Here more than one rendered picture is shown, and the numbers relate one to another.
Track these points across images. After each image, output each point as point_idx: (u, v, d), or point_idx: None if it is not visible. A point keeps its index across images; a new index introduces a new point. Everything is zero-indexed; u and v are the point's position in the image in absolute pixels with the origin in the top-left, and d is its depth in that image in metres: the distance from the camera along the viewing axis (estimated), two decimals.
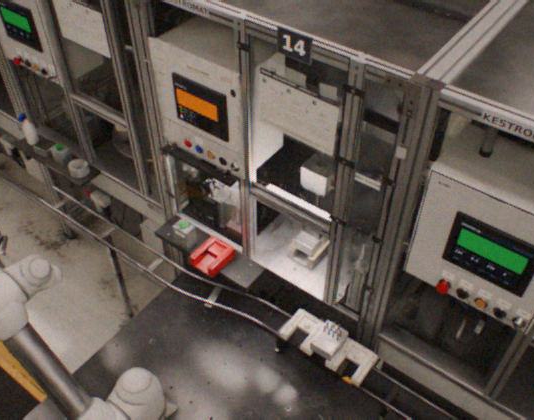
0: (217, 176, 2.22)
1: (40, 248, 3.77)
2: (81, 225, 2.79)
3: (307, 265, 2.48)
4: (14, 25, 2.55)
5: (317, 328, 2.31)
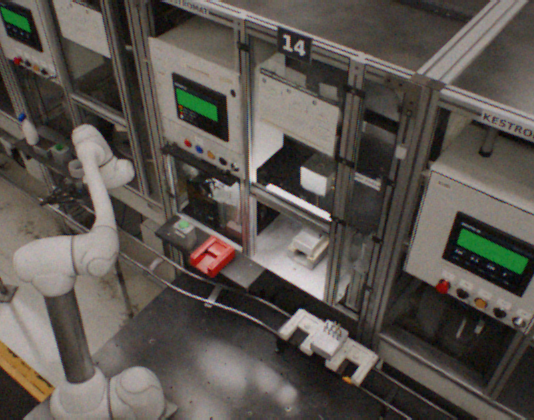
0: (217, 176, 2.22)
1: None
2: (81, 225, 2.79)
3: (307, 265, 2.48)
4: (14, 25, 2.55)
5: (317, 328, 2.31)
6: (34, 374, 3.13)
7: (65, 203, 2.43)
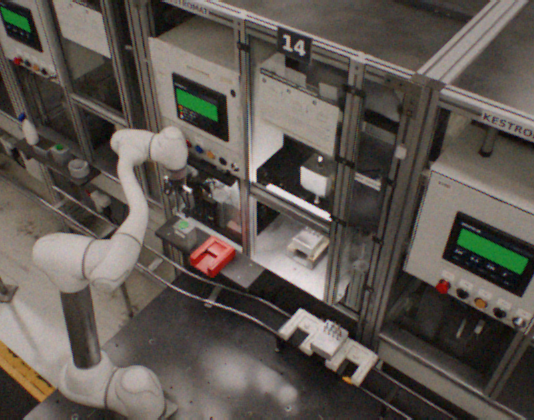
0: (217, 176, 2.22)
1: None
2: (81, 225, 2.79)
3: (307, 265, 2.48)
4: (14, 25, 2.55)
5: (317, 328, 2.31)
6: (34, 374, 3.13)
7: (188, 202, 2.35)
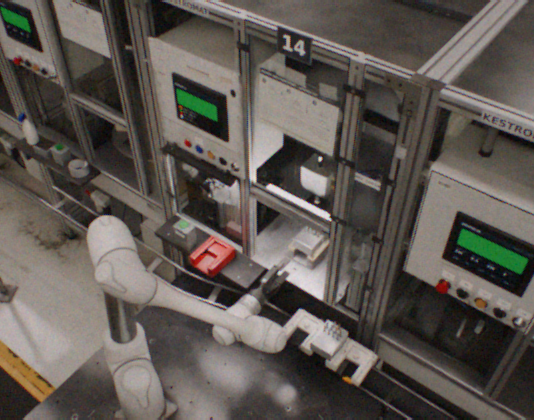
0: (217, 176, 2.22)
1: (40, 248, 3.77)
2: (81, 225, 2.79)
3: (307, 265, 2.48)
4: (14, 25, 2.55)
5: (317, 328, 2.31)
6: (34, 374, 3.13)
7: None
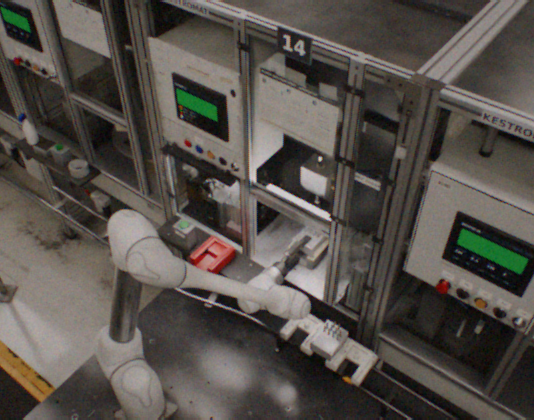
0: (217, 176, 2.22)
1: (40, 248, 3.77)
2: (81, 225, 2.79)
3: (307, 265, 2.48)
4: (14, 25, 2.55)
5: (317, 328, 2.31)
6: (34, 374, 3.13)
7: None
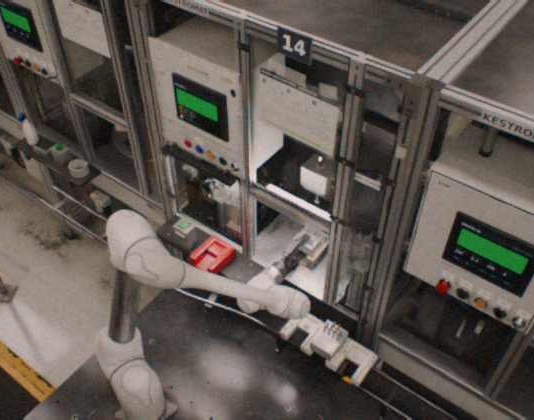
0: (217, 176, 2.22)
1: (40, 248, 3.77)
2: (81, 225, 2.79)
3: (307, 265, 2.48)
4: (14, 25, 2.55)
5: (317, 328, 2.31)
6: (34, 374, 3.13)
7: None
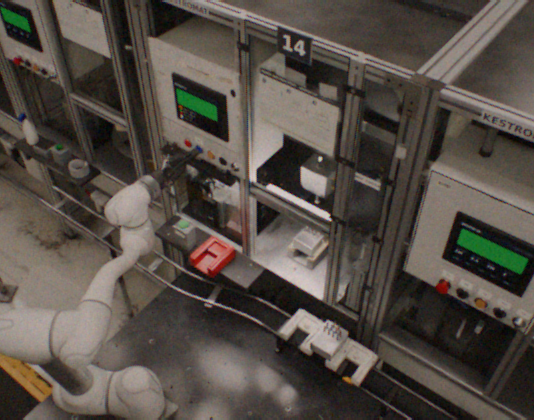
0: (217, 176, 2.22)
1: (40, 248, 3.77)
2: (81, 225, 2.79)
3: (307, 265, 2.48)
4: (14, 25, 2.55)
5: (317, 328, 2.31)
6: (34, 374, 3.13)
7: (176, 171, 2.22)
